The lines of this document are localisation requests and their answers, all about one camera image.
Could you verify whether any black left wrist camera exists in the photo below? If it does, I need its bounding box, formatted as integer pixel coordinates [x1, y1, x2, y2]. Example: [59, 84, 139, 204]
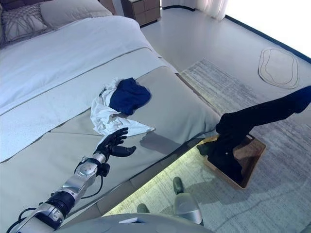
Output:
[97, 164, 111, 176]

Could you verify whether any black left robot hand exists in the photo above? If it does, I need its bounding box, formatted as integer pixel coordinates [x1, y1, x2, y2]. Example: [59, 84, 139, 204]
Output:
[93, 127, 137, 158]

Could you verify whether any plain beige pillow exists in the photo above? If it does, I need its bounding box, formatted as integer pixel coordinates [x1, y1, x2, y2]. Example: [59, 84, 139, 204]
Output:
[39, 0, 113, 29]

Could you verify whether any grey robot torso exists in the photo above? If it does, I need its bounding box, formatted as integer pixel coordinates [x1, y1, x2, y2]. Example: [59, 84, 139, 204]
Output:
[55, 211, 311, 233]

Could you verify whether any white duvet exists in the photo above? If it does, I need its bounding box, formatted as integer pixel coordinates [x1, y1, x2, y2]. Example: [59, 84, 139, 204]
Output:
[0, 16, 178, 116]

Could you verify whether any silver right robot leg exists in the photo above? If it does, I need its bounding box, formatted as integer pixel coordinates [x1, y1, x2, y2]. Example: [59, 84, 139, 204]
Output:
[173, 176, 204, 226]

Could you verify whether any brown wooden nightstand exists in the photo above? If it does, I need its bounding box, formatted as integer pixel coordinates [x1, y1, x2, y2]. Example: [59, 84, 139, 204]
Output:
[121, 0, 161, 27]

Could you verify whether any grey striped rug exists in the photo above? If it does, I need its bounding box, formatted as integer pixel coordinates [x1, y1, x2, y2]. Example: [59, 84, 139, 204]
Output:
[104, 58, 311, 233]

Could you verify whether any white sheer curtain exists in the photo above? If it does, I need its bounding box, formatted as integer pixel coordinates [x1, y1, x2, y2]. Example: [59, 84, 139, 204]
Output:
[196, 0, 226, 21]

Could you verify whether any black garment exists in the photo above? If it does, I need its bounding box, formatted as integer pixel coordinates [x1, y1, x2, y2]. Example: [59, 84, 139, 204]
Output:
[196, 85, 311, 185]

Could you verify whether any oval white floor mat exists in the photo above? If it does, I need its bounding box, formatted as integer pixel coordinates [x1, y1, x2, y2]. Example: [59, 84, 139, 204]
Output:
[257, 48, 300, 90]

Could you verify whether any blue garment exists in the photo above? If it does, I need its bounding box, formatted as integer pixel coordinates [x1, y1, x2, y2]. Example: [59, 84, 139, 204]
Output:
[109, 77, 152, 116]

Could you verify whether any black window frame rail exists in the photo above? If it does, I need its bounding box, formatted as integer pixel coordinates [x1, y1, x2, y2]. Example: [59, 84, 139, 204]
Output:
[225, 14, 311, 59]

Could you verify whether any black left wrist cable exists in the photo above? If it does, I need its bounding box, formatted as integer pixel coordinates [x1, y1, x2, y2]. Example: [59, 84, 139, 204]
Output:
[82, 173, 104, 199]

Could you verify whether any brown woven basket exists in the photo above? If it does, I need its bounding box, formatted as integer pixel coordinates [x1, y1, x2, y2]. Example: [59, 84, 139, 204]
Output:
[203, 134, 267, 189]

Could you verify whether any line-patterned beige pillow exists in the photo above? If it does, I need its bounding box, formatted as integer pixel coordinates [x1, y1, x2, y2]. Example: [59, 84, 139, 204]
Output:
[1, 2, 53, 46]

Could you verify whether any white garment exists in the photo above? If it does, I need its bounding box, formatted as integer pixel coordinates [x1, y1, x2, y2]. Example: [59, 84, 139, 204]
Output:
[90, 77, 156, 135]

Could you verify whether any bed with grey cover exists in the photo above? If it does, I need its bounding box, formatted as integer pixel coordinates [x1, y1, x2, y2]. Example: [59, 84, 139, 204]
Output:
[0, 65, 221, 212]

